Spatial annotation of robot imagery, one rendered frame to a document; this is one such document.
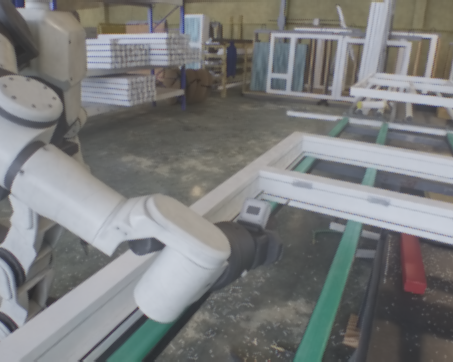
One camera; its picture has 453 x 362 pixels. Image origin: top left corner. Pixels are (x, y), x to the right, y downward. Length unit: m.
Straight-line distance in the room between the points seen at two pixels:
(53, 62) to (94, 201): 0.44
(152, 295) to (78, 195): 0.14
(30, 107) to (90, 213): 0.13
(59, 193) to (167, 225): 0.12
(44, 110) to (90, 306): 0.26
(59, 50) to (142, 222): 0.50
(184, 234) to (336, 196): 0.56
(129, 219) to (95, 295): 0.17
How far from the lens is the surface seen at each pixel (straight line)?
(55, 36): 0.77
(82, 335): 0.50
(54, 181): 0.38
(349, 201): 0.85
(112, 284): 0.51
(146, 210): 0.35
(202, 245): 0.35
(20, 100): 0.41
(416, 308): 1.09
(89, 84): 5.38
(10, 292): 1.23
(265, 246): 0.53
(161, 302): 0.40
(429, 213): 0.86
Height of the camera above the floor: 1.25
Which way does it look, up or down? 23 degrees down
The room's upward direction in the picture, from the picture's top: 1 degrees clockwise
